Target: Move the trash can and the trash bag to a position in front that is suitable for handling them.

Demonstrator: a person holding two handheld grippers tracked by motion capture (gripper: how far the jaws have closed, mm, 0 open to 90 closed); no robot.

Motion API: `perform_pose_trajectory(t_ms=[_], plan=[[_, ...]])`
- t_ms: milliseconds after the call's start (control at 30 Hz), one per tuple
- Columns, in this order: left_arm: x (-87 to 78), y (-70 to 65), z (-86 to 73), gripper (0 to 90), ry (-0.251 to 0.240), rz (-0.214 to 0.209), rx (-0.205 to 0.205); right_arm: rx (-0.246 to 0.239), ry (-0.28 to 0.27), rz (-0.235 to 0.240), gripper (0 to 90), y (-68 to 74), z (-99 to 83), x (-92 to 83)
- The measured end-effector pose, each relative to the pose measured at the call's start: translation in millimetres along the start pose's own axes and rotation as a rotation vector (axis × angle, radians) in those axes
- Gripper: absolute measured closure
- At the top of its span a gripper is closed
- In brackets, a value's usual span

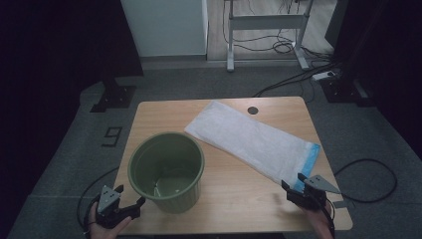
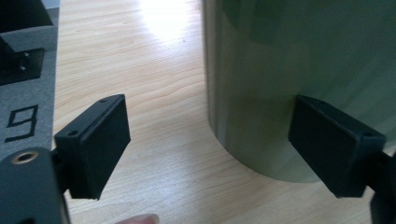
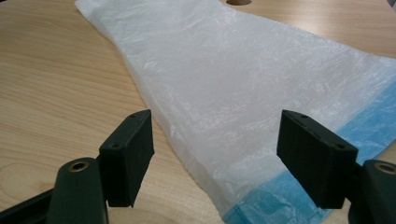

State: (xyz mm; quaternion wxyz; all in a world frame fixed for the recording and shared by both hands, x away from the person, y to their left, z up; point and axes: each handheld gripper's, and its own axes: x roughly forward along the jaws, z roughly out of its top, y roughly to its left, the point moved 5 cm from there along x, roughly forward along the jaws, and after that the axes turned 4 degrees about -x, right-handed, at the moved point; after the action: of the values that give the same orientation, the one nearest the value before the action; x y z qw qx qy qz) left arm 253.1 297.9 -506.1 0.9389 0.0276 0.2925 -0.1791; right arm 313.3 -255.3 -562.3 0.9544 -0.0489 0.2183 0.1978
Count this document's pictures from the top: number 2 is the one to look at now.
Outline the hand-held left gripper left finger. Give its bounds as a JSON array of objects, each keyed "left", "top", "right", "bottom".
[{"left": 53, "top": 93, "right": 132, "bottom": 201}]

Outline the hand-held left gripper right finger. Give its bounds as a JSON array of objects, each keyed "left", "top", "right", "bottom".
[{"left": 287, "top": 94, "right": 388, "bottom": 199}]

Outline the green plastic trash bin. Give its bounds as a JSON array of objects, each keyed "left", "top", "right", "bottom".
[{"left": 202, "top": 0, "right": 396, "bottom": 184}]

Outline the dark curtain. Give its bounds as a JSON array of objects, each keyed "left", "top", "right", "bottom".
[{"left": 0, "top": 0, "right": 54, "bottom": 34}]

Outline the black stand base plate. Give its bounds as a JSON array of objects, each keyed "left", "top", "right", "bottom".
[{"left": 0, "top": 35, "right": 46, "bottom": 87}]

